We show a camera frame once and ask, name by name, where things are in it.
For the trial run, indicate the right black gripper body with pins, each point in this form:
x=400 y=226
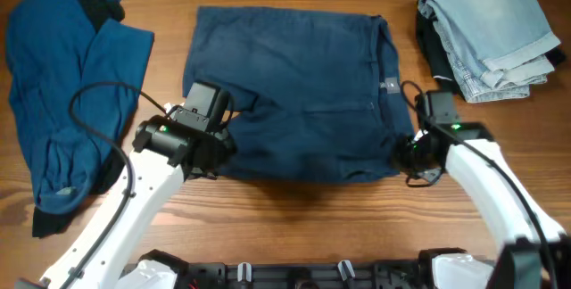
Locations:
x=408 y=158

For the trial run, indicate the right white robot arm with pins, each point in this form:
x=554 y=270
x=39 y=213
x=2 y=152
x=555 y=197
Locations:
x=534 y=249

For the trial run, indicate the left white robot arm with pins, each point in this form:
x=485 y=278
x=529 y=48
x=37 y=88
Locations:
x=166 y=153

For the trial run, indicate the blue shirt pile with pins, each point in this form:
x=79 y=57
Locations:
x=58 y=59

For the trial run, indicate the light blue folded jeans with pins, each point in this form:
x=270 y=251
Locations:
x=523 y=9

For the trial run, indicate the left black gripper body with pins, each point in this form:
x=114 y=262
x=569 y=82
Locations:
x=221 y=152

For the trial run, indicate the dark navy denim shorts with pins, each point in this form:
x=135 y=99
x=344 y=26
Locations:
x=315 y=93

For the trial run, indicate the black folded garment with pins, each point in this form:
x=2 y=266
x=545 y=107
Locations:
x=435 y=61

